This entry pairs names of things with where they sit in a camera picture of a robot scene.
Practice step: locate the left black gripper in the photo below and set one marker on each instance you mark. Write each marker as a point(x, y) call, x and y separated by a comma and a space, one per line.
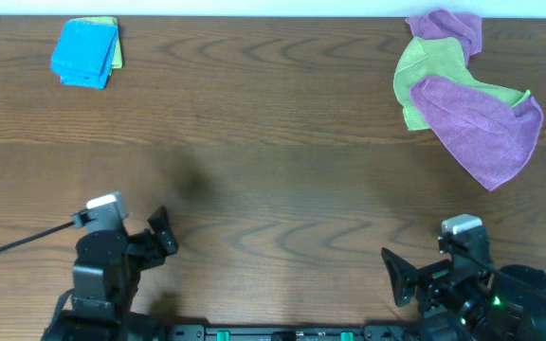
point(146, 242)

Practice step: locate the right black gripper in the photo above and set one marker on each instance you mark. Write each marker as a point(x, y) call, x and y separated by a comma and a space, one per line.
point(418, 279)

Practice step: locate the blue microfiber cloth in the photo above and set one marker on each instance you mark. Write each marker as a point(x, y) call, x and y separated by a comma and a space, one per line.
point(83, 54)

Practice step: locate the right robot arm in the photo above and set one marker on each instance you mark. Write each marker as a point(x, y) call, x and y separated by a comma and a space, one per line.
point(509, 305)

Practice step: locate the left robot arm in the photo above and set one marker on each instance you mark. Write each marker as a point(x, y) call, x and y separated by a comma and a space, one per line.
point(106, 275)

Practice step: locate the large purple cloth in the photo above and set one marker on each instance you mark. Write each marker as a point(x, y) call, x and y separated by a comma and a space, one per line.
point(490, 139)

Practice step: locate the folded green cloth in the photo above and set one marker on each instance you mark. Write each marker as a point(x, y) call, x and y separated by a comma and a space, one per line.
point(117, 61)

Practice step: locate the crumpled green cloth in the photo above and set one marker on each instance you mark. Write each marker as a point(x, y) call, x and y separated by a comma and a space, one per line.
point(443, 58)

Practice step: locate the upper purple cloth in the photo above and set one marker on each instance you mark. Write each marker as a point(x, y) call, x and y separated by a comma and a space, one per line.
point(465, 27)

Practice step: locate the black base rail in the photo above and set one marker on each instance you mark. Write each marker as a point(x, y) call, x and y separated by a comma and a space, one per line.
point(373, 332)

